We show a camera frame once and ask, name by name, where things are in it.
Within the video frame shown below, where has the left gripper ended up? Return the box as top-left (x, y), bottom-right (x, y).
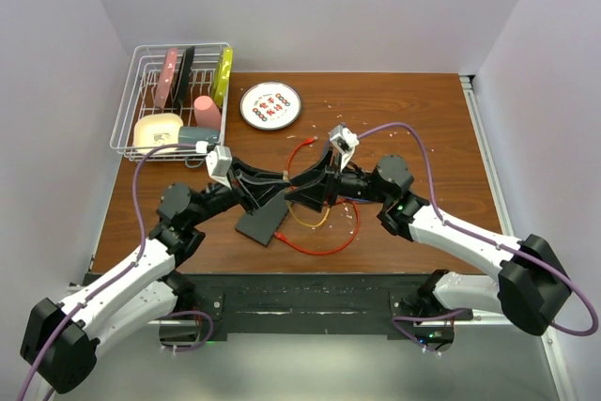
top-left (189, 157), bottom-right (291, 226)

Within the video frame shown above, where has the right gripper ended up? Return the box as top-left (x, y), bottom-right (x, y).
top-left (285, 147), bottom-right (391, 212)

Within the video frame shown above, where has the yellow ethernet cable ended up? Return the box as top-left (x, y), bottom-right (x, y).
top-left (280, 171), bottom-right (331, 229)

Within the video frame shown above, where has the black network switch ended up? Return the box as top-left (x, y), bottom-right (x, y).
top-left (235, 192), bottom-right (288, 247)

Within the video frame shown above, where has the red ethernet cable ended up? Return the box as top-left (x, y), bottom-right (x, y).
top-left (274, 136), bottom-right (362, 256)

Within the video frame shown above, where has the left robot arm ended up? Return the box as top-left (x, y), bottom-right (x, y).
top-left (17, 147), bottom-right (289, 400)

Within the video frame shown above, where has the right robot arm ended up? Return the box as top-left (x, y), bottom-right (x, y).
top-left (286, 150), bottom-right (572, 336)

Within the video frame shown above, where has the round patterned plate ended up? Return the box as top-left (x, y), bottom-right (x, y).
top-left (240, 82), bottom-right (301, 131)

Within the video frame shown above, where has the pink cup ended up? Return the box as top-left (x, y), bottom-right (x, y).
top-left (193, 95), bottom-right (222, 131)

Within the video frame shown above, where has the yellow-green plate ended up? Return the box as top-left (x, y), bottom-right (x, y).
top-left (210, 46), bottom-right (234, 107)

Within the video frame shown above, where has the cream square bowl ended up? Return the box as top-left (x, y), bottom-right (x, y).
top-left (132, 113), bottom-right (183, 155)

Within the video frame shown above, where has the pink plate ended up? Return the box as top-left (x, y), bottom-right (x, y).
top-left (154, 47), bottom-right (177, 110)

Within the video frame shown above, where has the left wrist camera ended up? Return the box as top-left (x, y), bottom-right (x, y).
top-left (205, 146), bottom-right (232, 189)

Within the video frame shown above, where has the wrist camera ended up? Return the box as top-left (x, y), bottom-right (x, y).
top-left (329, 124), bottom-right (360, 170)
top-left (205, 146), bottom-right (232, 189)

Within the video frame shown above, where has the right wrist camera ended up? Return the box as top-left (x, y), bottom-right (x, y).
top-left (329, 124), bottom-right (360, 170)

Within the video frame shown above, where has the white wire dish rack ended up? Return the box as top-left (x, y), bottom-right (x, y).
top-left (110, 42), bottom-right (229, 162)

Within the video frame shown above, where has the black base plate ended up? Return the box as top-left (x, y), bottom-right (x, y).
top-left (159, 273), bottom-right (476, 351)

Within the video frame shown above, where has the aluminium frame rail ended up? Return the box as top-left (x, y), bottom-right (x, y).
top-left (35, 76), bottom-right (577, 401)

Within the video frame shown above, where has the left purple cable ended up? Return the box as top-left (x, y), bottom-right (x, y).
top-left (16, 140), bottom-right (215, 401)

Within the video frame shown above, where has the purple cable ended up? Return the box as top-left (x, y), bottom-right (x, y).
top-left (354, 121), bottom-right (601, 356)
top-left (16, 140), bottom-right (215, 401)

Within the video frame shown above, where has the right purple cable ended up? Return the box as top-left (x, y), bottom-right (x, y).
top-left (354, 121), bottom-right (601, 356)

